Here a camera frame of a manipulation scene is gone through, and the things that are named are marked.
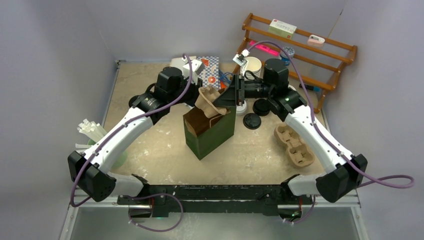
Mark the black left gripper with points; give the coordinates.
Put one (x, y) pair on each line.
(195, 88)

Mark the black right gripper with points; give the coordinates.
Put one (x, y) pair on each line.
(228, 98)

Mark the brown pulp cup carrier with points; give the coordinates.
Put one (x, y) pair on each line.
(205, 102)

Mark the single black coffee lid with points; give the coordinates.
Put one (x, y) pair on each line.
(252, 121)

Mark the green paper bag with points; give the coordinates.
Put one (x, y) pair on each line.
(203, 135)

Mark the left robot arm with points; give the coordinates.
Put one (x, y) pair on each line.
(90, 170)

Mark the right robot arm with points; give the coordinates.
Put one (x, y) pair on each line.
(340, 164)

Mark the orange paper bag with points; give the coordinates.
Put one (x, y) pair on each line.
(223, 85)

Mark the white lid stack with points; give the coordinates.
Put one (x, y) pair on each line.
(241, 110)

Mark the blue checkered bakery bag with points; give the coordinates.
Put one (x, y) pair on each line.
(210, 73)

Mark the stack of white paper cups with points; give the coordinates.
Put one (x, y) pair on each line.
(252, 68)

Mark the pink highlighter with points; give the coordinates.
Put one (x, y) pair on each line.
(268, 50)

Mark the blue lidded jar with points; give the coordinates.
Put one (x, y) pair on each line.
(286, 55)

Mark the dark blue marker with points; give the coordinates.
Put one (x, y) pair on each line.
(310, 88)

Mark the white green box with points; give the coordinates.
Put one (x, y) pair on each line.
(282, 29)

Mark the wrapped white straws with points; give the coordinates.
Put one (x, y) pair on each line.
(94, 131)

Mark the green straw holder cup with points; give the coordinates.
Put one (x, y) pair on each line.
(120, 160)

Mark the wooden shelf rack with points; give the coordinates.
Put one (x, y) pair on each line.
(326, 86)

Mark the pink white small case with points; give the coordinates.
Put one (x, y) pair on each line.
(316, 41)

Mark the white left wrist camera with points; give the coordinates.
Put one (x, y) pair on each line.
(188, 69)

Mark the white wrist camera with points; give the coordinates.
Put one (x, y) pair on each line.
(188, 69)
(241, 58)

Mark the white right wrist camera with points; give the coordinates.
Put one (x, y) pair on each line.
(241, 58)

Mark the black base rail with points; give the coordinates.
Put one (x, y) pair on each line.
(265, 199)

